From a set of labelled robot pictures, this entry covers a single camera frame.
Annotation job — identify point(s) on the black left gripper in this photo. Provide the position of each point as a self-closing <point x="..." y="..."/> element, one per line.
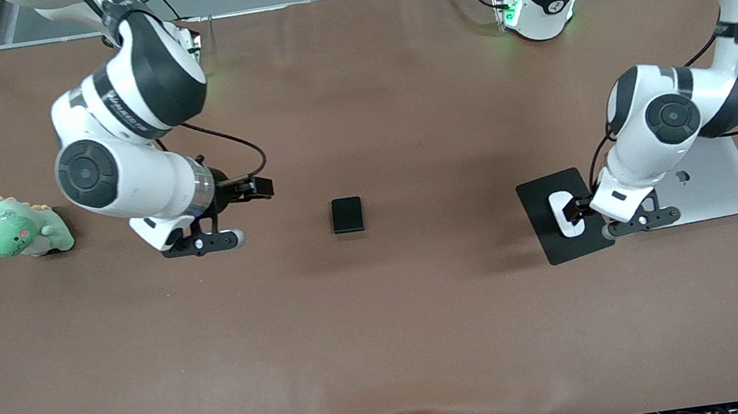
<point x="582" y="208"/>

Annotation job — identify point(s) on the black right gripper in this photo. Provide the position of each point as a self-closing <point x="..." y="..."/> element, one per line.
<point x="227" y="188"/>

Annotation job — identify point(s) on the white computer mouse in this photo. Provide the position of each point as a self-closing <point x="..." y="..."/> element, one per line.
<point x="572" y="230"/>

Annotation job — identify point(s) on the black phone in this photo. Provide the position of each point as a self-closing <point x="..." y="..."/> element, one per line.
<point x="348" y="215"/>

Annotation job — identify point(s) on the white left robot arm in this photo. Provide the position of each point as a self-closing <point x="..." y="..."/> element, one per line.
<point x="671" y="117"/>

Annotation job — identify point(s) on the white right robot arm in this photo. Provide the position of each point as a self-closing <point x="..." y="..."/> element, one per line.
<point x="123" y="182"/>

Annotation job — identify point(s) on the black mouse pad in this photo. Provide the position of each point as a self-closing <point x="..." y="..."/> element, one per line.
<point x="543" y="227"/>

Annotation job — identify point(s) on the silver laptop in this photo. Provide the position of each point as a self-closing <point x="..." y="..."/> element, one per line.
<point x="723" y="189"/>

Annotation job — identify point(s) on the brown table cover mat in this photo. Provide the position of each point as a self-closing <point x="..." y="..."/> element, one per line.
<point x="357" y="337"/>

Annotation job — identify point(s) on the green dinosaur plush toy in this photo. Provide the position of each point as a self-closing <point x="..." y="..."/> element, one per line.
<point x="16" y="232"/>

